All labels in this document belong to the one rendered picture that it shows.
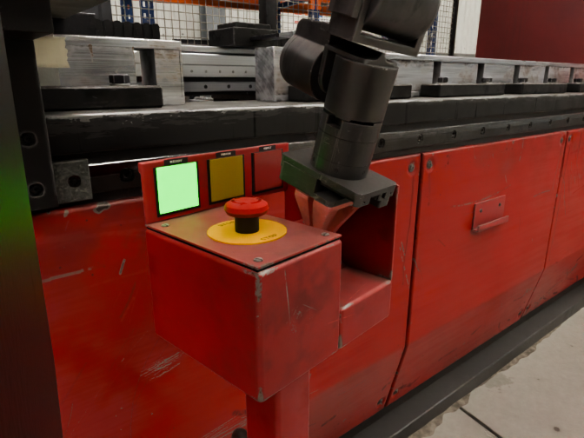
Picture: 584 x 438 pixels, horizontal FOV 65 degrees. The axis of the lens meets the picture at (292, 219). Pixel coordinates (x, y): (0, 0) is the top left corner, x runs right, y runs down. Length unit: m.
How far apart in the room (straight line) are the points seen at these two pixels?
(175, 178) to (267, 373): 0.20
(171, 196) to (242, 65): 0.70
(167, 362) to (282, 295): 0.39
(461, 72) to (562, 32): 1.15
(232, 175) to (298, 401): 0.26
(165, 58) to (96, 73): 0.11
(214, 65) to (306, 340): 0.79
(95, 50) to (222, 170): 0.30
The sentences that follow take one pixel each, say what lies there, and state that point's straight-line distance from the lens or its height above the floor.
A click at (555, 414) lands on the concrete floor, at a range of 1.60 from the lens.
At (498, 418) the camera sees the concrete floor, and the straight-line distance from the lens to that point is 1.52.
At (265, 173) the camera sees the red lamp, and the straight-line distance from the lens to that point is 0.54.
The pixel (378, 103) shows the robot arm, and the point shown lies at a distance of 0.42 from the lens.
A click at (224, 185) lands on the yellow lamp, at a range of 0.50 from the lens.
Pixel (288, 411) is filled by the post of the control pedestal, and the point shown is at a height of 0.57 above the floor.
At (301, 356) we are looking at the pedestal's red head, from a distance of 0.41.
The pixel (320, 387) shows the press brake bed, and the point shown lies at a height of 0.32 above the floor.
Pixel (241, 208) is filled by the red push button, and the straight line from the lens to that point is 0.39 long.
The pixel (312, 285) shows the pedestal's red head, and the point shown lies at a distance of 0.39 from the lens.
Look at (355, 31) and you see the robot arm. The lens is 0.39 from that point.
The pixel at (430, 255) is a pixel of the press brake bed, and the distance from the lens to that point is 1.11.
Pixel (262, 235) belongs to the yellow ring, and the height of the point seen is 0.78.
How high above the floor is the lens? 0.91
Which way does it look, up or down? 17 degrees down
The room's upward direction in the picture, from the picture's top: straight up
